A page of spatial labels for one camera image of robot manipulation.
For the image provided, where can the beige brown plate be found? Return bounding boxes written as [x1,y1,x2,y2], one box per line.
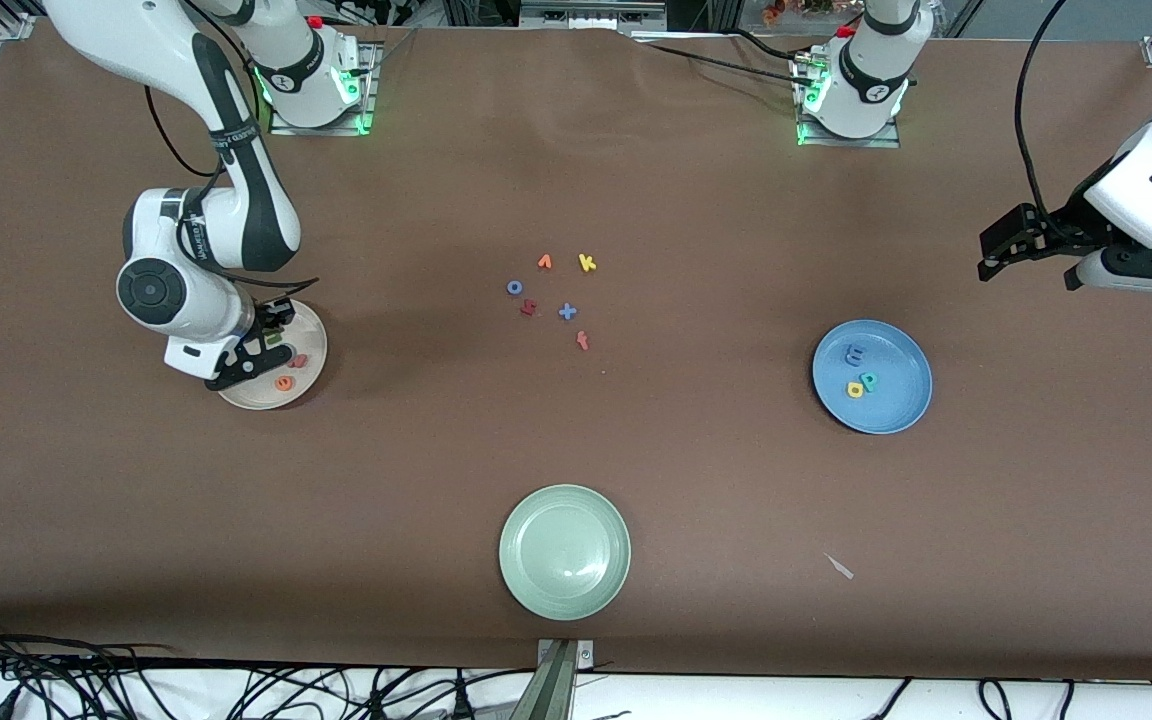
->
[219,300,328,411]

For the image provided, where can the blue plate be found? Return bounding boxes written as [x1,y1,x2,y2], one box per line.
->
[812,319,934,436]

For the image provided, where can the orange artificial flowers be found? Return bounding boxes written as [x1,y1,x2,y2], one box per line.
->
[761,0,837,26]

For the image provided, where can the pale green plate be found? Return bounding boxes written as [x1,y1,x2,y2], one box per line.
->
[498,484,632,622]

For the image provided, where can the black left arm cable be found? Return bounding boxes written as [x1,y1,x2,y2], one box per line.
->
[1014,0,1069,216]

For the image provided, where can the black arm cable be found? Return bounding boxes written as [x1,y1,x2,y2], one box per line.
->
[1014,0,1069,216]
[144,0,320,306]

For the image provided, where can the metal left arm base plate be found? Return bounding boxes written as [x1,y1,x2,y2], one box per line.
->
[794,55,903,149]

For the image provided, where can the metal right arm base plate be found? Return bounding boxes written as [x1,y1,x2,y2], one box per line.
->
[269,45,378,137]

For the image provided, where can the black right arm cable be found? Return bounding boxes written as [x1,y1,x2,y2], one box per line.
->
[144,0,320,306]

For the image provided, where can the black table cable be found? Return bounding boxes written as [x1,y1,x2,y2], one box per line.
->
[631,38,812,89]
[724,28,819,65]

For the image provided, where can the silver aluminium frame bar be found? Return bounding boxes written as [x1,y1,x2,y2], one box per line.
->
[519,0,669,23]

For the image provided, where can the grey metal camera mount bracket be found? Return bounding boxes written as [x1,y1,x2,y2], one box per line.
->
[526,638,597,720]

